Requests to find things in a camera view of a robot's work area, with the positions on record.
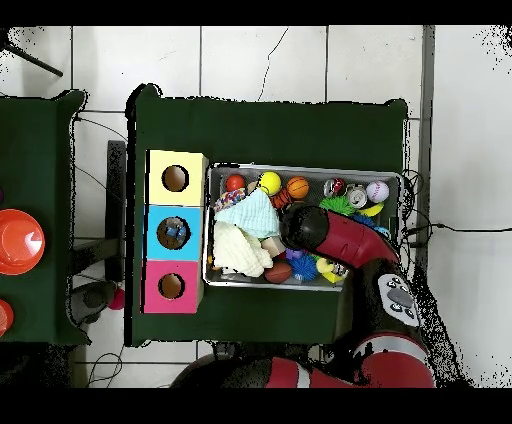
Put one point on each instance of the mint green waffle cloth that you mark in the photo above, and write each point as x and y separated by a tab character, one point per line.
252	216

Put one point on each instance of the cream waffle cloth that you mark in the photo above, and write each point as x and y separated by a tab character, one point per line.
236	252

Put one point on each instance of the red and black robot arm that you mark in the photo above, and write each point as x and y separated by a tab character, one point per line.
352	240

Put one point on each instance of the wooden box with three holes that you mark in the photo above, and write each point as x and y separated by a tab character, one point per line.
188	192

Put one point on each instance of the smooth yellow ball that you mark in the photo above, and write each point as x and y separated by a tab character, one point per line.
270	183

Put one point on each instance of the red-orange ball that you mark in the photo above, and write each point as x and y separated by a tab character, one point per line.
235	182

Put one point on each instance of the small orange basketball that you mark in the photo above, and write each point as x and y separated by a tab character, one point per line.
298	187

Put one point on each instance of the green spiky toy with eyes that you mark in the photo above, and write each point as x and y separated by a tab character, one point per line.
336	204

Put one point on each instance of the silver drink can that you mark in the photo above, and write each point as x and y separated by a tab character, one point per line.
356	196

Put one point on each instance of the white baseball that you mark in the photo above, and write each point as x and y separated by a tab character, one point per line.
377	191

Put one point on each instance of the grey device with red knob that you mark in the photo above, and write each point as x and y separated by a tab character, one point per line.
92	298

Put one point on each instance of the orange plastic bowl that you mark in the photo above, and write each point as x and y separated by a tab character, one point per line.
20	242

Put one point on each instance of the black rod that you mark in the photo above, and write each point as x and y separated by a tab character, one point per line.
36	60

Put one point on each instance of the orange plastic cup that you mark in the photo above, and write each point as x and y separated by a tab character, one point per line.
4	318

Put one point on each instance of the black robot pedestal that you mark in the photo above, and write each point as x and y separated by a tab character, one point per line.
226	348

